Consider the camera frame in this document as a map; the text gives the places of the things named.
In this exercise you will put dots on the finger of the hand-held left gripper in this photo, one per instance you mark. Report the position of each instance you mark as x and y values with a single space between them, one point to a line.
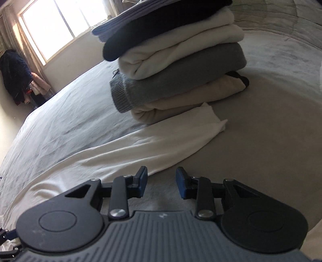
8 239

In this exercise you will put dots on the window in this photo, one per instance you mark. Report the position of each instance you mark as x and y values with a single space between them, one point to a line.
65 22

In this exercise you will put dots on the beige curtain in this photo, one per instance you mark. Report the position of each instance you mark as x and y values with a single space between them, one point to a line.
27 50

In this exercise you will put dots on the black folded garment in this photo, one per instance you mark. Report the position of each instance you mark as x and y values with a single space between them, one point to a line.
156 27

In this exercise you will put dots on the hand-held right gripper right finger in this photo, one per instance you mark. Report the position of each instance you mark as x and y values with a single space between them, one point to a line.
181 184

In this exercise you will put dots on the grey quilted headboard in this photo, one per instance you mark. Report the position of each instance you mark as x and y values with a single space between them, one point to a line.
289 15

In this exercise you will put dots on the white folded garment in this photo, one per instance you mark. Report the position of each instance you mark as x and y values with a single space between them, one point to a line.
181 47

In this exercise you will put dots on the white pants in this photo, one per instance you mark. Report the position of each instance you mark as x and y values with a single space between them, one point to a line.
113 156

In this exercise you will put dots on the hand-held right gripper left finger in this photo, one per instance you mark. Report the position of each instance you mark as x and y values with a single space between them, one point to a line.
144 180

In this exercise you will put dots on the dark hanging clothes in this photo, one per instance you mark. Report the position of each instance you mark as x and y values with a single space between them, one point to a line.
15 75

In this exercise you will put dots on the beige folded garment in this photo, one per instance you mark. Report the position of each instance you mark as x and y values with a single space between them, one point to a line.
181 100

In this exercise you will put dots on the grey bed blanket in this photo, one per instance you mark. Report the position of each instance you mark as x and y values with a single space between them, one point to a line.
264 113

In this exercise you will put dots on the grey folded sweater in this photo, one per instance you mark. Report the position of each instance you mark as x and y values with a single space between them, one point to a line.
188 70

